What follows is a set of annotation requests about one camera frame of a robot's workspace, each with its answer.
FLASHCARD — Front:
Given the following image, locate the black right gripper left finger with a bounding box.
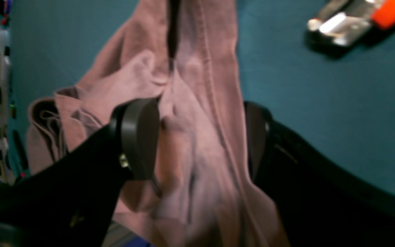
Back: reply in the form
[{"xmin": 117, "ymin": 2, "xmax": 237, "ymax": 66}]
[{"xmin": 0, "ymin": 98, "xmax": 160, "ymax": 247}]

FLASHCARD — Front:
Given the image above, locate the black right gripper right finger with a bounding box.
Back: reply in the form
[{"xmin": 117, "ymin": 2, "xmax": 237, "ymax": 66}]
[{"xmin": 243, "ymin": 101, "xmax": 395, "ymax": 247}]

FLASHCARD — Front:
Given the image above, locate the pink T-shirt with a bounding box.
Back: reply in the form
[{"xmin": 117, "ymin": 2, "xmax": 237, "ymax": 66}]
[{"xmin": 26, "ymin": 0, "xmax": 290, "ymax": 247}]

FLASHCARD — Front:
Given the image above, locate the blue table cloth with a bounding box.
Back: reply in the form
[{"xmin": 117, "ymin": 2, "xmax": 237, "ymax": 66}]
[{"xmin": 10, "ymin": 0, "xmax": 395, "ymax": 194}]

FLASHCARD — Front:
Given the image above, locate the orange grey utility knife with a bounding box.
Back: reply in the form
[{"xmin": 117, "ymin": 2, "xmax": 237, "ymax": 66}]
[{"xmin": 306, "ymin": 0, "xmax": 395, "ymax": 48}]

